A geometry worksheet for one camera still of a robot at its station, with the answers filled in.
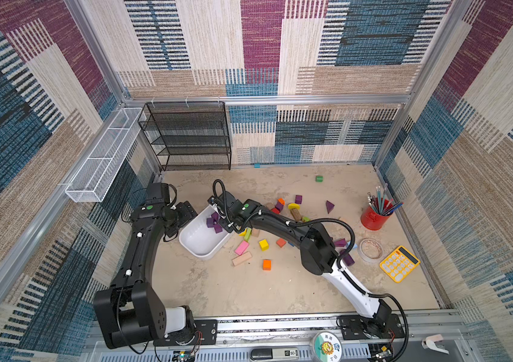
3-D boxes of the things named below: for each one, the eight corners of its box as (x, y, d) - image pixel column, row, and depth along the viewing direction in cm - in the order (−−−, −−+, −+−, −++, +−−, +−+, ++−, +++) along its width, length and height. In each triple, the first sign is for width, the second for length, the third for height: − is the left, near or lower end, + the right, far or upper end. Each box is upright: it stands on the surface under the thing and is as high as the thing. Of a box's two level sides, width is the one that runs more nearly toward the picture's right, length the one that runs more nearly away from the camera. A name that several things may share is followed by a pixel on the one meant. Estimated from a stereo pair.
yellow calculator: (397, 284, 85) (400, 282, 83) (377, 264, 89) (379, 262, 88) (418, 263, 89) (421, 261, 88) (398, 246, 94) (401, 244, 93)
